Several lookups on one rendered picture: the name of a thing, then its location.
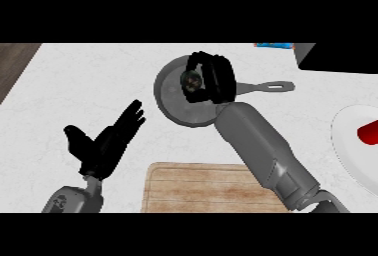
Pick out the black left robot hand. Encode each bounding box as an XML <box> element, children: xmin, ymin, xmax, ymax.
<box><xmin>62</xmin><ymin>99</ymin><xmax>147</xmax><ymax>181</ymax></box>

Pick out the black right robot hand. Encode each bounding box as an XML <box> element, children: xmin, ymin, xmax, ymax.
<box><xmin>180</xmin><ymin>50</ymin><xmax>239</xmax><ymax>105</ymax></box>

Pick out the dark eggplant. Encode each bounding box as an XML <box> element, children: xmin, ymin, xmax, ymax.
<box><xmin>180</xmin><ymin>68</ymin><xmax>205</xmax><ymax>93</ymax></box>

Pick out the grey frying pan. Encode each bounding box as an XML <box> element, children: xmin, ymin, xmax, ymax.
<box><xmin>152</xmin><ymin>54</ymin><xmax>296</xmax><ymax>129</ymax></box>

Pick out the wooden cutting board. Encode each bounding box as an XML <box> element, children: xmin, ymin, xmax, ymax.
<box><xmin>140</xmin><ymin>161</ymin><xmax>292</xmax><ymax>214</ymax></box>

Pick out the blue packet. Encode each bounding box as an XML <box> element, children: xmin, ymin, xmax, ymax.
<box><xmin>252</xmin><ymin>42</ymin><xmax>295</xmax><ymax>50</ymax></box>

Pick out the black appliance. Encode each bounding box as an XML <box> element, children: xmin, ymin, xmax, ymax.
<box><xmin>292</xmin><ymin>42</ymin><xmax>378</xmax><ymax>75</ymax></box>

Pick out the white plate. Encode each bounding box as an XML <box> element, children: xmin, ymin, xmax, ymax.
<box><xmin>329</xmin><ymin>104</ymin><xmax>378</xmax><ymax>198</ymax></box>

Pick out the red vegetable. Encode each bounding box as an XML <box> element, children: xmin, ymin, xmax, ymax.
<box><xmin>355</xmin><ymin>119</ymin><xmax>378</xmax><ymax>146</ymax></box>

